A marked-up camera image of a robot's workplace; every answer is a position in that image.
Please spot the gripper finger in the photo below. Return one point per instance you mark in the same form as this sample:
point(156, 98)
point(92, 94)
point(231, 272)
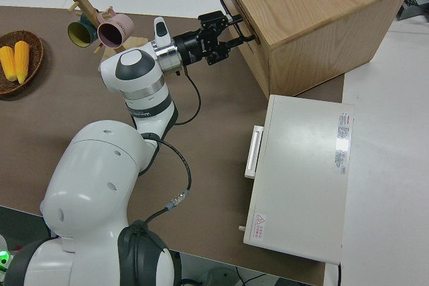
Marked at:
point(226, 51)
point(212, 20)

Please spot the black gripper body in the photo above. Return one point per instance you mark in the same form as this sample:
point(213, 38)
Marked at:
point(194, 48)

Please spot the light wooden drawer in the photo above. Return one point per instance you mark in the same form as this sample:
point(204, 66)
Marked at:
point(264, 52)

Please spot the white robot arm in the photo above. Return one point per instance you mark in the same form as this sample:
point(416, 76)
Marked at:
point(100, 165)

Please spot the light wooden drawer cabinet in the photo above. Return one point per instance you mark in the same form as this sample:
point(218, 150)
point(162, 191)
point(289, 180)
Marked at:
point(318, 24)

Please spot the pink mug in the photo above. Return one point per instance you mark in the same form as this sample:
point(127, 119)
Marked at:
point(115, 31)

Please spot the brown table mat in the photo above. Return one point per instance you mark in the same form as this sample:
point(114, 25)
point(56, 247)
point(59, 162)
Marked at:
point(218, 132)

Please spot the dark teal mug yellow inside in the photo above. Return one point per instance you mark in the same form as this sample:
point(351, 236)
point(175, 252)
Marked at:
point(80, 33)

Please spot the wooden mug tree stand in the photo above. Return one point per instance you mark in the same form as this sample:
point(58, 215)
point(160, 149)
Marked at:
point(85, 3)

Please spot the cream toaster oven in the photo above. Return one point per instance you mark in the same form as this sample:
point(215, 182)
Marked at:
point(301, 172)

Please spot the brown wicker basket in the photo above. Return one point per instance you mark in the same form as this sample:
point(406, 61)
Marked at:
point(33, 61)

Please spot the yellow corn cob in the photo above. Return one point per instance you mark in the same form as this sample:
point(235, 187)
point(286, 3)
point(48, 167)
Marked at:
point(21, 61)
point(7, 63)

